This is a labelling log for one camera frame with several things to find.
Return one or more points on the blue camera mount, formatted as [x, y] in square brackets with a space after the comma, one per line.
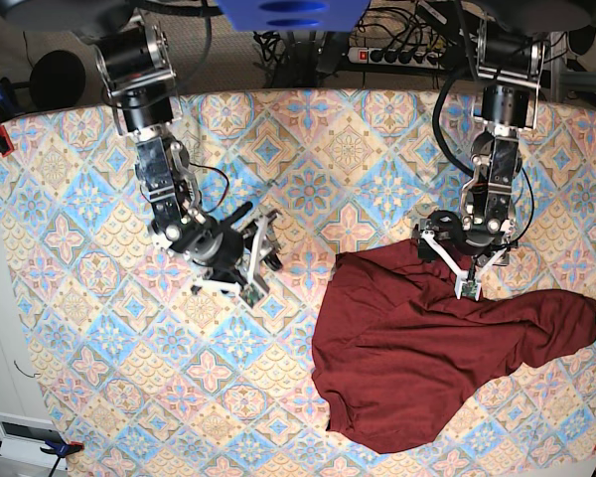
[294, 15]

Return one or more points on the black round stool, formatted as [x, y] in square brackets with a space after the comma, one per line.
[57, 81]

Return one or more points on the patterned tile tablecloth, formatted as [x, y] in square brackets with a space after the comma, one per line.
[157, 380]

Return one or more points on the dark red t-shirt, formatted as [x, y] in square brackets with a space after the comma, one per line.
[397, 353]

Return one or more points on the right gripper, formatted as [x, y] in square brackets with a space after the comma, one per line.
[218, 248]

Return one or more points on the white power strip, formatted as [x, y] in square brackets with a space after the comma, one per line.
[393, 57]

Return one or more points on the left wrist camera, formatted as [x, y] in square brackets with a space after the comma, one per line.
[468, 288]

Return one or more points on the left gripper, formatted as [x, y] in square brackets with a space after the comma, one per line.
[476, 242]

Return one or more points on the blue orange clamp lower left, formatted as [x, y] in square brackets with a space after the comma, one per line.
[59, 449]

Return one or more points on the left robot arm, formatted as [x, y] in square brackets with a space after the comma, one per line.
[505, 56]

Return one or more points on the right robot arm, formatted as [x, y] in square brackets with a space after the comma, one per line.
[139, 83]

